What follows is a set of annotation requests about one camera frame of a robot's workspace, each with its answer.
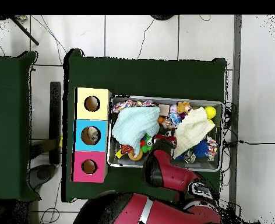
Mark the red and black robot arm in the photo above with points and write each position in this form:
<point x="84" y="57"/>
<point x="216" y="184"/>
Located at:
<point x="174" y="177"/>

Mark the wooden box with three holes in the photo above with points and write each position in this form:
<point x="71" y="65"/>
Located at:
<point x="81" y="112"/>

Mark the black and white soccer ball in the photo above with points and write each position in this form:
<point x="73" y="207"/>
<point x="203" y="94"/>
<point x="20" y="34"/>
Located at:
<point x="168" y="133"/>

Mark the green spiky toy with eyes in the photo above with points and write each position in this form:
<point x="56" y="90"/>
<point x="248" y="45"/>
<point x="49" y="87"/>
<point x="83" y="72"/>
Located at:
<point x="146" y="143"/>

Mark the crushed clear bottle blue label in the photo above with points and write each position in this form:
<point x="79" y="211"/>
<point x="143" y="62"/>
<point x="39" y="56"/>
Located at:
<point x="173" y="117"/>

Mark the cream muslin cloth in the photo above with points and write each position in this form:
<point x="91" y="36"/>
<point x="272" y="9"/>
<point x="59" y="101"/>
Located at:
<point x="191" y="130"/>

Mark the plain wooden block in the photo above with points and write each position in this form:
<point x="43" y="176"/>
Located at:
<point x="164" y="110"/>

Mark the mint green muslin cloth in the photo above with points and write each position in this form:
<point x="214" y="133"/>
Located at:
<point x="135" y="123"/>

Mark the brown plush animal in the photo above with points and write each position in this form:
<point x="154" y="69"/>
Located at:
<point x="183" y="107"/>

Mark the blue spiky ball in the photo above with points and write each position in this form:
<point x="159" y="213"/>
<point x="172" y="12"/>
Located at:
<point x="201" y="148"/>

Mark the orange tiger plush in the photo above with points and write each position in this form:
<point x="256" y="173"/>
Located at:
<point x="127" y="149"/>

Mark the yellow ball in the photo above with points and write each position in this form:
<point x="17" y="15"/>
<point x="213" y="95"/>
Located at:
<point x="210" y="112"/>

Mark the crumpled confetti print paper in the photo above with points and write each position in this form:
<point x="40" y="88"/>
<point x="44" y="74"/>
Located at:
<point x="121" y="106"/>

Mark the dark green table cloth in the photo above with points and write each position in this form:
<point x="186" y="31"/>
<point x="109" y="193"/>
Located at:
<point x="9" y="105"/>
<point x="146" y="77"/>

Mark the black upright panel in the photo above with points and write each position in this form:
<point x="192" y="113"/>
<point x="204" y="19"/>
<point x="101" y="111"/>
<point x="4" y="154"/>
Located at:
<point x="55" y="105"/>

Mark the black round object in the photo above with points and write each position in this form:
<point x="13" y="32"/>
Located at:
<point x="162" y="17"/>

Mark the dark grey floor base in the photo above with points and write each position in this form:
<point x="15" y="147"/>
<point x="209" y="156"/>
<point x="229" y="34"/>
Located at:
<point x="43" y="173"/>

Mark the black tripod leg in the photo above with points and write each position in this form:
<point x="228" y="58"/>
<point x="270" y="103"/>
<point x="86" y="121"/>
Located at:
<point x="25" y="32"/>

